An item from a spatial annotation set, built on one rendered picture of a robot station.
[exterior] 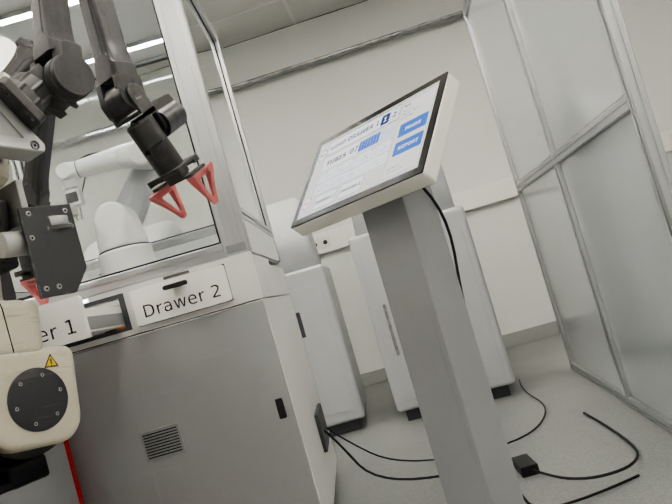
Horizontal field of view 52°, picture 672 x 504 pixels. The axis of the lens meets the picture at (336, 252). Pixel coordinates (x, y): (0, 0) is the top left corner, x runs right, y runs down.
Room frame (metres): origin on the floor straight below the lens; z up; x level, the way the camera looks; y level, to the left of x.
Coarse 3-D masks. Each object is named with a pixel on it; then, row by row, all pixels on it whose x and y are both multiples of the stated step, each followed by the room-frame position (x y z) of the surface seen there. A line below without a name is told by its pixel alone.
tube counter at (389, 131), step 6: (390, 126) 1.76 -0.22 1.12; (378, 132) 1.79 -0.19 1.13; (384, 132) 1.77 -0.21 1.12; (390, 132) 1.74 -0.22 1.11; (366, 138) 1.83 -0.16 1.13; (372, 138) 1.80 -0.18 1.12; (378, 138) 1.78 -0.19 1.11; (384, 138) 1.75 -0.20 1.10; (354, 144) 1.87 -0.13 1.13; (360, 144) 1.84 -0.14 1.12; (366, 144) 1.81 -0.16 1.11; (372, 144) 1.79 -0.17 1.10; (354, 150) 1.85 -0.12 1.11; (360, 150) 1.82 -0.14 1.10; (348, 156) 1.86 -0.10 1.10
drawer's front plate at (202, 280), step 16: (208, 272) 2.05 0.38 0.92; (224, 272) 2.05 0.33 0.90; (144, 288) 2.05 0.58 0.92; (160, 288) 2.05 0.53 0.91; (176, 288) 2.05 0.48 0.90; (192, 288) 2.05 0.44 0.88; (208, 288) 2.05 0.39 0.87; (224, 288) 2.05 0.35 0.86; (144, 304) 2.05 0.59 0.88; (192, 304) 2.05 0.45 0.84; (208, 304) 2.05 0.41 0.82; (144, 320) 2.05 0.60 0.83; (160, 320) 2.05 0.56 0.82
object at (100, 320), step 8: (88, 312) 1.81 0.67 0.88; (96, 312) 1.87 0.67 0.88; (104, 312) 1.93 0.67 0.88; (112, 312) 1.99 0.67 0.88; (120, 312) 2.06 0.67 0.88; (88, 320) 1.79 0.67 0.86; (96, 320) 1.85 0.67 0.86; (104, 320) 1.91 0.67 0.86; (112, 320) 1.97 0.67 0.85; (120, 320) 2.03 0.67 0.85; (96, 328) 1.83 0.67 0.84; (104, 328) 1.90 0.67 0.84; (112, 328) 1.99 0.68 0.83
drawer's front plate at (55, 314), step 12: (60, 300) 1.73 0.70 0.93; (72, 300) 1.73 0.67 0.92; (48, 312) 1.73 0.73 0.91; (60, 312) 1.73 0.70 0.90; (72, 312) 1.73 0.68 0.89; (84, 312) 1.74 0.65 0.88; (48, 324) 1.73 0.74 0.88; (60, 324) 1.73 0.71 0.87; (72, 324) 1.73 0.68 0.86; (84, 324) 1.73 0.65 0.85; (48, 336) 1.73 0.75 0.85; (60, 336) 1.73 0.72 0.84; (72, 336) 1.73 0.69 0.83; (84, 336) 1.73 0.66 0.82
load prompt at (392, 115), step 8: (392, 112) 1.79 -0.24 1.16; (376, 120) 1.84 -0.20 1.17; (384, 120) 1.80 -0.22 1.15; (392, 120) 1.76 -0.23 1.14; (360, 128) 1.89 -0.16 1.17; (368, 128) 1.85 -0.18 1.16; (376, 128) 1.81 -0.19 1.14; (344, 136) 1.94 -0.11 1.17; (352, 136) 1.90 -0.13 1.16; (360, 136) 1.86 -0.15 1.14; (336, 144) 1.96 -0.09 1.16; (344, 144) 1.92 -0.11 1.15; (328, 152) 1.98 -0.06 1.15
